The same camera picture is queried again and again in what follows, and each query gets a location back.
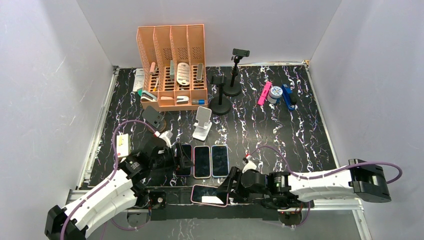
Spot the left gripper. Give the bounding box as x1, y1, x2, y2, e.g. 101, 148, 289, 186
150, 143, 194, 174

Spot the magenta-edged black smartphone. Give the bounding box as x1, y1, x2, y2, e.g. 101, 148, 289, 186
175, 144, 193, 177

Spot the pink-cased tall smartphone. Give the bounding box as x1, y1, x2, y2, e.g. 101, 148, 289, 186
193, 145, 212, 179

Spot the blue-edged smartphone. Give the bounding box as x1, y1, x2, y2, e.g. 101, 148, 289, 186
211, 145, 230, 178

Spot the black round-base phone stand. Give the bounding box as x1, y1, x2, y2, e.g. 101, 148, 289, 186
208, 75, 232, 116

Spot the black tall phone stand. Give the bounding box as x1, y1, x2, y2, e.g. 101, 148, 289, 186
223, 48, 250, 97

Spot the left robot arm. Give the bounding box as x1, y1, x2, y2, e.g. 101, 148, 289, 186
44, 137, 194, 240

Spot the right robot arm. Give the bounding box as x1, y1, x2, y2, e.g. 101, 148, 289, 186
216, 159, 392, 210

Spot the white folding phone stand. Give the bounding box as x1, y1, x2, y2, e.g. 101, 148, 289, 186
192, 106, 212, 142

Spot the grey bottle blue cap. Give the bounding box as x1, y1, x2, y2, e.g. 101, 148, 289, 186
191, 99, 206, 105

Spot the white stapler in organizer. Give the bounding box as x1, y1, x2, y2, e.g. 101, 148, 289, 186
176, 95, 190, 105

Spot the small yellow white box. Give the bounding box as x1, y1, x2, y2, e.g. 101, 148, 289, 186
115, 134, 131, 159

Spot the teal small box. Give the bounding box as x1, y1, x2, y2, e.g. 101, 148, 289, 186
137, 89, 158, 102

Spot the white paper packet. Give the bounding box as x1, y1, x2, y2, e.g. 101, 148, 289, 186
132, 68, 145, 92

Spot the white oval label tag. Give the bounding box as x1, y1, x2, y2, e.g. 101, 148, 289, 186
175, 62, 191, 86

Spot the pink eraser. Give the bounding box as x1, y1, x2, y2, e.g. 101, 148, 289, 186
149, 62, 157, 75

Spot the green white small box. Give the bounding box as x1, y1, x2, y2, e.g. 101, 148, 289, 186
169, 60, 175, 81

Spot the beige long stapler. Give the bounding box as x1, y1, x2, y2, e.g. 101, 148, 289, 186
195, 63, 204, 81

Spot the orange plastic file organizer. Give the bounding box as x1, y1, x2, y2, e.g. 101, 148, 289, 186
136, 24, 208, 112

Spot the small white blue bottle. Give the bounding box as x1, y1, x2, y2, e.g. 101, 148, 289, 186
267, 86, 283, 105

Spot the pink highlighter marker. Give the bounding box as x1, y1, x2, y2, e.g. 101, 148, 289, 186
257, 81, 273, 106

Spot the blue stapler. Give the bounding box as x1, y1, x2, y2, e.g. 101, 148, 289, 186
281, 84, 297, 111

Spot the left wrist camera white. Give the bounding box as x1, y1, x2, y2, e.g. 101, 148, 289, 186
154, 130, 173, 148

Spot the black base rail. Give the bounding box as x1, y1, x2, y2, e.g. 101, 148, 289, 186
112, 186, 332, 229

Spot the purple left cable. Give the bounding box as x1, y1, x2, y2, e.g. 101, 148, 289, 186
59, 119, 160, 240

